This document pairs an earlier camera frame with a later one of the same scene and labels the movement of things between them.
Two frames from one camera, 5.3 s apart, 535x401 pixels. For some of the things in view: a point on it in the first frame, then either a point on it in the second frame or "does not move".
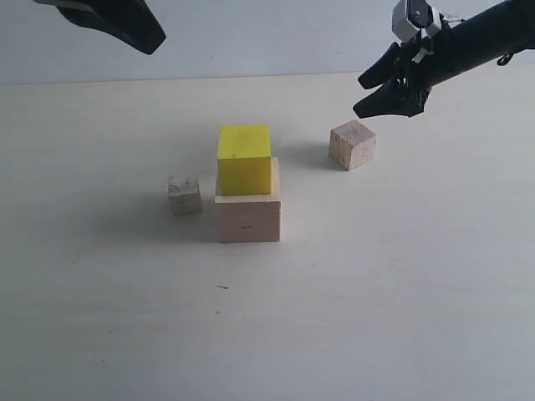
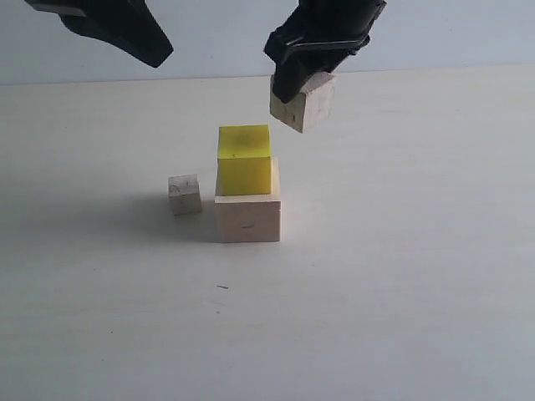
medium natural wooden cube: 352,144 → 311,105
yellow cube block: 244,160 does not move
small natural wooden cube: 185,195 does not move
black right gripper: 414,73 → 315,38
